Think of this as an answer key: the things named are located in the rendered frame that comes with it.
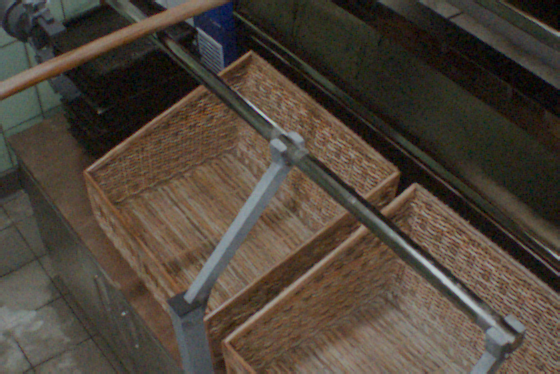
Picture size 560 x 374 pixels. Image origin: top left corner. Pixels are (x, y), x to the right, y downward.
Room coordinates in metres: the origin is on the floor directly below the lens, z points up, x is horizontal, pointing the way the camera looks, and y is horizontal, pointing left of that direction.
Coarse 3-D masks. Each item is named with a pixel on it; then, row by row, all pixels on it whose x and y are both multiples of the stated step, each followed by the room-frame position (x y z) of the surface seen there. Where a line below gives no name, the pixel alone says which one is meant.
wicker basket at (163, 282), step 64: (256, 64) 1.84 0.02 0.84; (192, 128) 1.78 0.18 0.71; (320, 128) 1.61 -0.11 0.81; (128, 192) 1.68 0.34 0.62; (192, 192) 1.70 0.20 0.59; (320, 192) 1.56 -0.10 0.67; (384, 192) 1.38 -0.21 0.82; (128, 256) 1.48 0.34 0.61; (192, 256) 1.49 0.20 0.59; (256, 256) 1.47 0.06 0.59; (320, 256) 1.30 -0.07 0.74
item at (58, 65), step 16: (192, 0) 1.53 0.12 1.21; (208, 0) 1.53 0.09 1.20; (224, 0) 1.54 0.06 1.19; (160, 16) 1.49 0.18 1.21; (176, 16) 1.49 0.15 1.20; (192, 16) 1.51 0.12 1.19; (128, 32) 1.45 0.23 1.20; (144, 32) 1.46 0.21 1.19; (80, 48) 1.41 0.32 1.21; (96, 48) 1.41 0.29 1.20; (112, 48) 1.43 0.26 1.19; (48, 64) 1.37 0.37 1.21; (64, 64) 1.38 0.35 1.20; (80, 64) 1.40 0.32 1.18; (16, 80) 1.34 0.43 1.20; (32, 80) 1.35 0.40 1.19; (0, 96) 1.31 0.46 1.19
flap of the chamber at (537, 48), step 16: (448, 0) 1.14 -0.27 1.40; (464, 0) 1.12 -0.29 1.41; (512, 0) 1.12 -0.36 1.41; (528, 0) 1.12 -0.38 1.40; (544, 0) 1.13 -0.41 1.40; (480, 16) 1.09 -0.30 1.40; (496, 16) 1.06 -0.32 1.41; (544, 16) 1.07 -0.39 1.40; (512, 32) 1.04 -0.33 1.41; (528, 48) 1.01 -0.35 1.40; (544, 48) 0.99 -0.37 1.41
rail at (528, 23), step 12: (480, 0) 1.09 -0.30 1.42; (492, 0) 1.08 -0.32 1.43; (504, 0) 1.07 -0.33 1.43; (504, 12) 1.05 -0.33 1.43; (516, 12) 1.04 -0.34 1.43; (516, 24) 1.03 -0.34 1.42; (528, 24) 1.02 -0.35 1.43; (540, 24) 1.01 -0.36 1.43; (540, 36) 1.00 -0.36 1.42; (552, 36) 0.98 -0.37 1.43
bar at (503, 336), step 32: (160, 32) 1.48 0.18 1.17; (192, 64) 1.37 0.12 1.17; (224, 96) 1.27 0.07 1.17; (256, 128) 1.19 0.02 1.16; (288, 160) 1.12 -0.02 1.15; (256, 192) 1.11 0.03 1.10; (352, 192) 1.00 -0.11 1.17; (384, 224) 0.93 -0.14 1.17; (224, 256) 1.06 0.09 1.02; (416, 256) 0.87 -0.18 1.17; (192, 288) 1.04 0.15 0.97; (448, 288) 0.81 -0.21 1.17; (192, 320) 1.01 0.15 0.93; (480, 320) 0.75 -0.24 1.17; (512, 320) 0.74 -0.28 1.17; (192, 352) 1.00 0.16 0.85; (512, 352) 0.71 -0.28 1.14
